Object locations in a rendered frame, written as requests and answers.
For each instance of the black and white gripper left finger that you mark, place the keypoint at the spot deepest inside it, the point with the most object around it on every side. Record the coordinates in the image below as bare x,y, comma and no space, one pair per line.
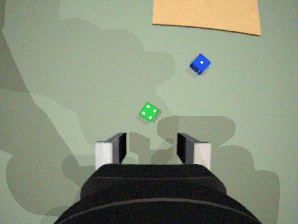
111,151

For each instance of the orange square mat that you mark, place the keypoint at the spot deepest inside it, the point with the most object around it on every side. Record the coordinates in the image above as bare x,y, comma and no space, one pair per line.
238,16

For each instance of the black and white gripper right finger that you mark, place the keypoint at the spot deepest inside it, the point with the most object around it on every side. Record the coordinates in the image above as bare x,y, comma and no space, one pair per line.
193,151

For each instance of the blue die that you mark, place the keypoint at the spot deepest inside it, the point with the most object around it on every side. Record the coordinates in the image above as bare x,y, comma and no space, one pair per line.
200,64

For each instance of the green die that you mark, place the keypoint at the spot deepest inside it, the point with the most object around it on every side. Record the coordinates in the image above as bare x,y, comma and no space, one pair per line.
149,112

